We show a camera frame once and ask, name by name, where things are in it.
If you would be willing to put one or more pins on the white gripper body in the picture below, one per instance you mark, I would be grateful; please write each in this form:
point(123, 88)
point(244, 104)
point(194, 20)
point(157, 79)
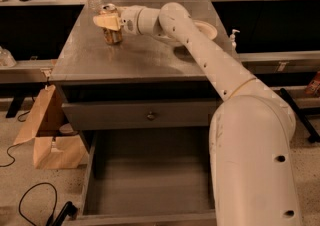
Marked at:
point(128, 20)

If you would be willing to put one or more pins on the orange soda can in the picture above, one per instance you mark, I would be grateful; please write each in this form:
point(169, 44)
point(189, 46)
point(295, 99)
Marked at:
point(112, 37)

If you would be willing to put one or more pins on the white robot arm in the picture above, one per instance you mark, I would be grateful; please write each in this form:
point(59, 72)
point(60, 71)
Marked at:
point(250, 132)

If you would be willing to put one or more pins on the grey drawer cabinet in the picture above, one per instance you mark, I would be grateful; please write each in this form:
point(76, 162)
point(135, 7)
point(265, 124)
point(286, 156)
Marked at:
point(139, 68)

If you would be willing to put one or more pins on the grey top drawer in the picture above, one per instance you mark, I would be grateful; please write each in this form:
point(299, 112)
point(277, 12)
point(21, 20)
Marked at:
point(133, 114)

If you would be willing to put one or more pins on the round brass drawer knob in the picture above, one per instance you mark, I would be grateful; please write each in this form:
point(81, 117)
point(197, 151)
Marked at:
point(151, 116)

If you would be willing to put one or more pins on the open grey middle drawer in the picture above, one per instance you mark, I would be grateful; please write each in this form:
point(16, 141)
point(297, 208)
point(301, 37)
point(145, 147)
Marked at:
point(148, 177)

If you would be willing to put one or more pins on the white bowl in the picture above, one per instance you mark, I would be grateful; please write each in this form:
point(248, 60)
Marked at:
point(207, 29)

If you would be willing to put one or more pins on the hand sanitizer pump bottle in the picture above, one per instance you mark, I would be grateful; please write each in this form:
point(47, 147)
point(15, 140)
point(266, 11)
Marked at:
point(232, 37)

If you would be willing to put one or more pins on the clear plastic container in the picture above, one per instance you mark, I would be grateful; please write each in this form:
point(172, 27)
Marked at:
point(6, 58)

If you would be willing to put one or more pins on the brown cardboard box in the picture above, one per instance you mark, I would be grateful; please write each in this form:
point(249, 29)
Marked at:
point(51, 148)

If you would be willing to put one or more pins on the orange snack package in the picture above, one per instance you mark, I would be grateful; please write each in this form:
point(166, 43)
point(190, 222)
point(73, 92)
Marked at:
point(313, 88)

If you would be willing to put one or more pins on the black table leg base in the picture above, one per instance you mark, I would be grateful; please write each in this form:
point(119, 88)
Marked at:
point(303, 114)

